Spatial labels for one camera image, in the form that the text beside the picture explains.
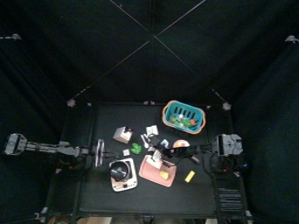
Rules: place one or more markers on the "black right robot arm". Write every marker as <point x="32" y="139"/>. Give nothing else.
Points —
<point x="224" y="146"/>

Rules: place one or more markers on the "grey toy toaster box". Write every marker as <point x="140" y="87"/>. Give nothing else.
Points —
<point x="123" y="134"/>

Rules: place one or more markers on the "green toy leaf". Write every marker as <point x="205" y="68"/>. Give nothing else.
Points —
<point x="135" y="148"/>

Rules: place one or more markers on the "white paper card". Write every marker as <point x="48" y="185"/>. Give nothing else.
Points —
<point x="152" y="130"/>

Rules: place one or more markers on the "white sushi piece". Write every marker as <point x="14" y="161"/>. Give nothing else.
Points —
<point x="125" y="152"/>

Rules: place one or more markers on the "white toy stove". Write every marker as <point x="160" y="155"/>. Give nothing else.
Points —
<point x="124" y="176"/>

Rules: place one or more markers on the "white plastic spoon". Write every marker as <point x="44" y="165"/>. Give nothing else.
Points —
<point x="144" y="141"/>

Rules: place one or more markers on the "blue and white toy piece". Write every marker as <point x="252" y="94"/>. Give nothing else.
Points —
<point x="164" y="143"/>

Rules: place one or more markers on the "pink toy donut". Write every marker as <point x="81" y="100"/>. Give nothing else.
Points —
<point x="181" y="143"/>

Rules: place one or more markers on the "orange toy food piece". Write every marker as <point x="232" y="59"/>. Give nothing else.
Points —
<point x="192" y="122"/>

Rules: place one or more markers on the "yellow toy cheese piece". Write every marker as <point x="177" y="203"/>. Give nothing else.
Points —
<point x="164" y="175"/>

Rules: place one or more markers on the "white striped toy piece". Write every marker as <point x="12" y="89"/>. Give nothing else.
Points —
<point x="156" y="159"/>

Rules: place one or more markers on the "pink cutting board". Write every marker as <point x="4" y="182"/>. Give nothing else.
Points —
<point x="156" y="171"/>

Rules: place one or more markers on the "yellow toy block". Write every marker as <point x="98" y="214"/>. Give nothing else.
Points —
<point x="189" y="176"/>

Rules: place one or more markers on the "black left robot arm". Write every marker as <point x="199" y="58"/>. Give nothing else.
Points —
<point x="46" y="147"/>

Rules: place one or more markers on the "teal basket with orange rim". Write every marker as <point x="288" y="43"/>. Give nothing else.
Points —
<point x="183" y="117"/>

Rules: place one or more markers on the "green toy vegetable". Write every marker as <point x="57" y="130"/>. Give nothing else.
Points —
<point x="181" y="122"/>

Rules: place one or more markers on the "black toy pan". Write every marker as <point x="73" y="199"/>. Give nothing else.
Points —
<point x="119" y="170"/>

